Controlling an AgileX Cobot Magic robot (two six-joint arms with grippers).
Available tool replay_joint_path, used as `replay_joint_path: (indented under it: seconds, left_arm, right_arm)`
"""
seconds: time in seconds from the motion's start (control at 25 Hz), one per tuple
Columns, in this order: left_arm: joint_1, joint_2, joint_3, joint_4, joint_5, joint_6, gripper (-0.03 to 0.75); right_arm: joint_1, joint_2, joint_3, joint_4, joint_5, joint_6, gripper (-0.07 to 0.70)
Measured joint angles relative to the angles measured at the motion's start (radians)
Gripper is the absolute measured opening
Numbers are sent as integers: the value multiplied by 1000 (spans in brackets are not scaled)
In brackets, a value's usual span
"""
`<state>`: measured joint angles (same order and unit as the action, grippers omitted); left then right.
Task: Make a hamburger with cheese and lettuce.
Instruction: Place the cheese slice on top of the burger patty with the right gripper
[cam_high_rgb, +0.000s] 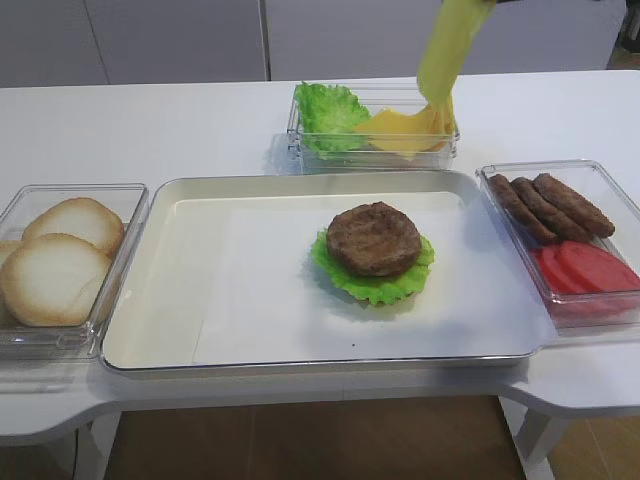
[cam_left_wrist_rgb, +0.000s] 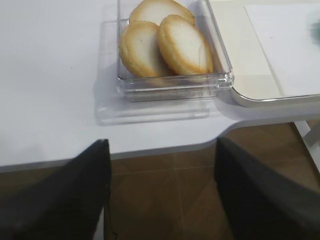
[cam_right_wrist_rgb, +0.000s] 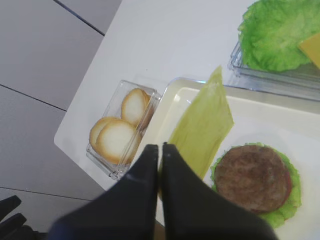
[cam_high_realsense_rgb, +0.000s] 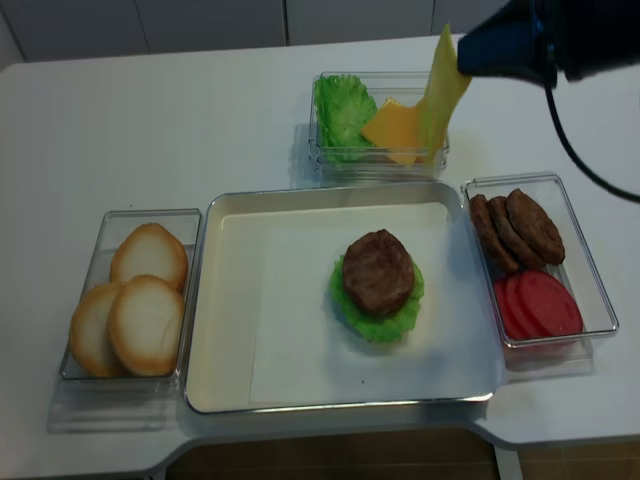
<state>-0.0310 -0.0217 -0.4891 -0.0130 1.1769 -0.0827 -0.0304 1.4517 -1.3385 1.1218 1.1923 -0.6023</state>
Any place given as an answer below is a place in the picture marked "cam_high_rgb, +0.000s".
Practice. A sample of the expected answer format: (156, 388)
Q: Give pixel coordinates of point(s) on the cooked patty on lettuce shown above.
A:
(374, 240)

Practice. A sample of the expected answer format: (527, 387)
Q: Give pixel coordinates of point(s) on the lettuce leaf under patty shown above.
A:
(375, 290)

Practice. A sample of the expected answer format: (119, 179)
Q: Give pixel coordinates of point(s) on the clear lettuce and cheese container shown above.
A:
(404, 98)

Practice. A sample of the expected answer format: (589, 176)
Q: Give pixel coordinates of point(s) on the lettuce leaves in container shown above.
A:
(329, 116)

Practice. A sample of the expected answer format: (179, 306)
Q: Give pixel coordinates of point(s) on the yellow cheese slice stack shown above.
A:
(429, 130)

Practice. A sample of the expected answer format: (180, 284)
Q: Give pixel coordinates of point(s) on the white paper sheet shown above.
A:
(270, 303)

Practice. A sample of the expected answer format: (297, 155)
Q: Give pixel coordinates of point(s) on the cream metal tray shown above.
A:
(158, 318)

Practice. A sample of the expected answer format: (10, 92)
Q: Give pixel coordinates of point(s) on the left patty in container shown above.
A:
(512, 203)

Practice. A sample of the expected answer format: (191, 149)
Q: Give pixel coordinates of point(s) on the back bun half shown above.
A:
(84, 218)

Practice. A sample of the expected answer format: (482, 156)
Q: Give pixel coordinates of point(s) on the bun half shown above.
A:
(53, 280)
(7, 247)
(84, 218)

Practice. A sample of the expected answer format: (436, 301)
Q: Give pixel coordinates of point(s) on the back tomato slice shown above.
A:
(554, 273)

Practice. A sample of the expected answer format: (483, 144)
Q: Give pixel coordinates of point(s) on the tomato slice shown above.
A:
(596, 269)
(554, 273)

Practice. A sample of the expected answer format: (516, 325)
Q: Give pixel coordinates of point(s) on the right patty in container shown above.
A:
(574, 205)

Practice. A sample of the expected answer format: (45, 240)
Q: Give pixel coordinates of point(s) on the clear plastic bun container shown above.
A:
(130, 203)

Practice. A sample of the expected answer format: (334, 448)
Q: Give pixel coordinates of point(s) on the clear patty and tomato container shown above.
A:
(590, 179)

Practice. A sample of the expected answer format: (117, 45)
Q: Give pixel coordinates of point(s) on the front tomato slice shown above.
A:
(596, 269)

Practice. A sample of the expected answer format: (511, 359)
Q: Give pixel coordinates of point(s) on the front bun half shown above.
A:
(53, 280)

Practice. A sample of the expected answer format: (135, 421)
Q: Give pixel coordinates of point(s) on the white table leg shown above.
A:
(526, 427)
(95, 441)

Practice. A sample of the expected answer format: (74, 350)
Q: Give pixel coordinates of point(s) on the left white table leg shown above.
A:
(95, 441)

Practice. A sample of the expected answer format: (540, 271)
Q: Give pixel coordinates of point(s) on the left bun half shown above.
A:
(7, 247)

